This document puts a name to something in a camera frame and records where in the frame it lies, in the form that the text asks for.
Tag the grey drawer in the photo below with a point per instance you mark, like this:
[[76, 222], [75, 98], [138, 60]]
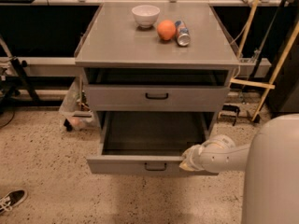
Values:
[[155, 98], [147, 143]]

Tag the wooden frame stand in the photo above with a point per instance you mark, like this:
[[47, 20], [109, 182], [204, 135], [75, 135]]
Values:
[[272, 33]]

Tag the silver blue soda can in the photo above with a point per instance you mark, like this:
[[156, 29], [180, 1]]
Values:
[[182, 34]]

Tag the black tripod stand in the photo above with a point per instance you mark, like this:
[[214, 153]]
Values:
[[20, 72]]

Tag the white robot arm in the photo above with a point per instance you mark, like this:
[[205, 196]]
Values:
[[271, 166]]

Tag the grey drawer cabinet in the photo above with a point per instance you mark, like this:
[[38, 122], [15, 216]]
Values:
[[115, 51]]

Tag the black sneaker near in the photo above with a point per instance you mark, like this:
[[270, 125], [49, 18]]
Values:
[[12, 199]]

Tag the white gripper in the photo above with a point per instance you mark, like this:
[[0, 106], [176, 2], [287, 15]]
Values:
[[195, 159]]

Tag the white ceramic bowl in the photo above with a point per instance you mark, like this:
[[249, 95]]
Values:
[[145, 15]]

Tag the orange fruit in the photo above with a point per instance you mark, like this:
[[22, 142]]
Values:
[[166, 30]]

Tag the grey top drawer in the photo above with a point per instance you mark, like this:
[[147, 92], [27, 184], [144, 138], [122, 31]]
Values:
[[155, 98]]

